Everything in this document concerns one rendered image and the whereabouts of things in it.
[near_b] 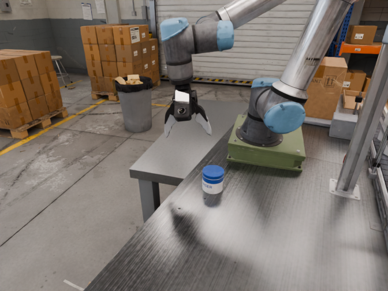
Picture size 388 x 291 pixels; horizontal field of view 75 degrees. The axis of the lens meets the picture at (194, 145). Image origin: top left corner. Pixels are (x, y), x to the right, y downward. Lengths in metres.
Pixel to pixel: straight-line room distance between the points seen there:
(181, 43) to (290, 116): 0.39
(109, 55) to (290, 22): 3.10
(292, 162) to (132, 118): 2.45
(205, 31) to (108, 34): 3.70
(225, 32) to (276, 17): 4.42
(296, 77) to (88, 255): 1.56
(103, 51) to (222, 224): 3.96
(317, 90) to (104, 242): 1.58
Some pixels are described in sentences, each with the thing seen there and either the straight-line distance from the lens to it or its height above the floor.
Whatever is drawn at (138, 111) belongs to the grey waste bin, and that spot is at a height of 0.29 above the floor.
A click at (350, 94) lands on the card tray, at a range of 2.09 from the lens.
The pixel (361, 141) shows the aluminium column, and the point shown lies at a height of 1.02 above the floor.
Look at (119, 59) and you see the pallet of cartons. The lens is 4.33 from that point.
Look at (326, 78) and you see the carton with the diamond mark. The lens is 1.44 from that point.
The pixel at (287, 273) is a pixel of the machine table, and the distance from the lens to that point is 0.67.
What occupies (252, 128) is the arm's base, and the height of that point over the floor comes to 0.96.
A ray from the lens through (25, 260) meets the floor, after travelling 2.00.
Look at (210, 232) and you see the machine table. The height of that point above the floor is 0.83.
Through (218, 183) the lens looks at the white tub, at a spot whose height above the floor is 0.87.
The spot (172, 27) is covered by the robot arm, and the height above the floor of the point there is 1.32.
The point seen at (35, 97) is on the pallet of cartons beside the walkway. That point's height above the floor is 0.40.
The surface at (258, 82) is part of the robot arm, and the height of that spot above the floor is 1.13.
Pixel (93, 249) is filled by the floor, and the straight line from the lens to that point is 1.87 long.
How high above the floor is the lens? 1.35
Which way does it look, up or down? 28 degrees down
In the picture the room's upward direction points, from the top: straight up
